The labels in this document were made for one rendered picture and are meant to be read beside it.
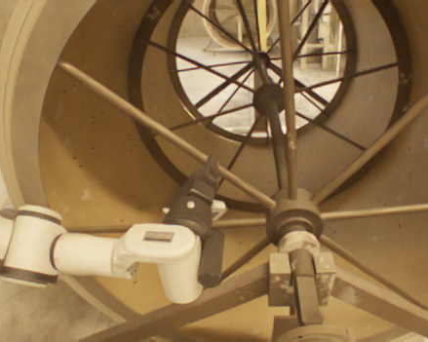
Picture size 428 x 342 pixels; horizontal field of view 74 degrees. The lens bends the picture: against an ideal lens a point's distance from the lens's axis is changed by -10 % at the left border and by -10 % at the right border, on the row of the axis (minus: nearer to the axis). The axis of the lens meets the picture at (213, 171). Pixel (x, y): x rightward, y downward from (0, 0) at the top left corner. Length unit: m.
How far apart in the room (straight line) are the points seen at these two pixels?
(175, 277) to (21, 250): 0.25
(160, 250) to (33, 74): 0.52
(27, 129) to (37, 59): 0.19
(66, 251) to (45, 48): 0.44
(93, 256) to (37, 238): 0.10
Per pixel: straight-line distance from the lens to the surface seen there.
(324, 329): 0.59
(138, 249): 0.46
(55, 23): 0.74
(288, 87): 0.68
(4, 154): 0.98
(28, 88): 0.82
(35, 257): 0.56
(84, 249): 0.54
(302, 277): 0.71
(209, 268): 0.47
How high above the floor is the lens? 1.49
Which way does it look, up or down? 32 degrees down
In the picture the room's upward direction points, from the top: 5 degrees counter-clockwise
